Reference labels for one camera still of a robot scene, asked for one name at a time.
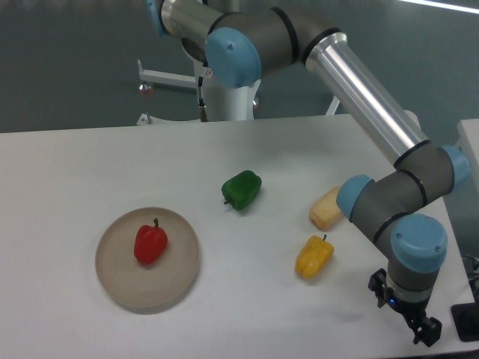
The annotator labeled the white table at right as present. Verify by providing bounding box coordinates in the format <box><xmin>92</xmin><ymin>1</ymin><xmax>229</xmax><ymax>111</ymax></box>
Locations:
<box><xmin>457</xmin><ymin>119</ymin><xmax>479</xmax><ymax>169</ymax></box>

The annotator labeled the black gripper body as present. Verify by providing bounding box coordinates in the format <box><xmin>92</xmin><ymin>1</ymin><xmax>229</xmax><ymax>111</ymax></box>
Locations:
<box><xmin>384</xmin><ymin>286</ymin><xmax>430</xmax><ymax>319</ymax></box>

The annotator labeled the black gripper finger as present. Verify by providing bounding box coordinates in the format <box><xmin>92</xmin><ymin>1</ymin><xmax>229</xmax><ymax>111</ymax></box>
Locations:
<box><xmin>367</xmin><ymin>269</ymin><xmax>388</xmax><ymax>307</ymax></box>
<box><xmin>403</xmin><ymin>314</ymin><xmax>442</xmax><ymax>346</ymax></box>

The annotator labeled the yellow bell pepper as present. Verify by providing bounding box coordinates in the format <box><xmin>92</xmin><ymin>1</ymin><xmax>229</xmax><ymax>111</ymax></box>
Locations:
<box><xmin>294</xmin><ymin>235</ymin><xmax>335</xmax><ymax>280</ymax></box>

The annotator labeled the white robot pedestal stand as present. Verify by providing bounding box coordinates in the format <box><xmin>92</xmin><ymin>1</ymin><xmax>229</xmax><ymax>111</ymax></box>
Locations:
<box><xmin>135</xmin><ymin>37</ymin><xmax>342</xmax><ymax>126</ymax></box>

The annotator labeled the green bell pepper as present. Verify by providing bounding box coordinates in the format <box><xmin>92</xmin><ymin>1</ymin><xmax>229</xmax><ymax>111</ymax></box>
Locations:
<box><xmin>221</xmin><ymin>170</ymin><xmax>262</xmax><ymax>211</ymax></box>

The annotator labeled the beige round plate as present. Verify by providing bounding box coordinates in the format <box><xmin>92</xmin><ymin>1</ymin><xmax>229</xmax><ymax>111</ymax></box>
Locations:
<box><xmin>95</xmin><ymin>207</ymin><xmax>200</xmax><ymax>314</ymax></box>

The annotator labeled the red bell pepper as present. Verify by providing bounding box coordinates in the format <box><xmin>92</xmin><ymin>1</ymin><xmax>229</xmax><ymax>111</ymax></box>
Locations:
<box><xmin>134</xmin><ymin>218</ymin><xmax>168</xmax><ymax>265</ymax></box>

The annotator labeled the tan bread piece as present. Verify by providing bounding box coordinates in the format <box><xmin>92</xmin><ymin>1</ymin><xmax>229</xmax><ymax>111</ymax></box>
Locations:
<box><xmin>309</xmin><ymin>186</ymin><xmax>342</xmax><ymax>230</ymax></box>

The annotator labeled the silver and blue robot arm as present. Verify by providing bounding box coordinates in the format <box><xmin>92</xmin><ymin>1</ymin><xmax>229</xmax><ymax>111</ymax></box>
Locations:
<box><xmin>146</xmin><ymin>1</ymin><xmax>470</xmax><ymax>346</ymax></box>

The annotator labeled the black device at edge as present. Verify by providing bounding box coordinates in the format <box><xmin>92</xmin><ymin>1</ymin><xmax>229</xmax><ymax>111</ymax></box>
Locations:
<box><xmin>451</xmin><ymin>303</ymin><xmax>478</xmax><ymax>343</ymax></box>

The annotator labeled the black cable on pedestal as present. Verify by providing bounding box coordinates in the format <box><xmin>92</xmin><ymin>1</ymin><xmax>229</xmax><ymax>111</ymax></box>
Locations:
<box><xmin>196</xmin><ymin>62</ymin><xmax>210</xmax><ymax>123</ymax></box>

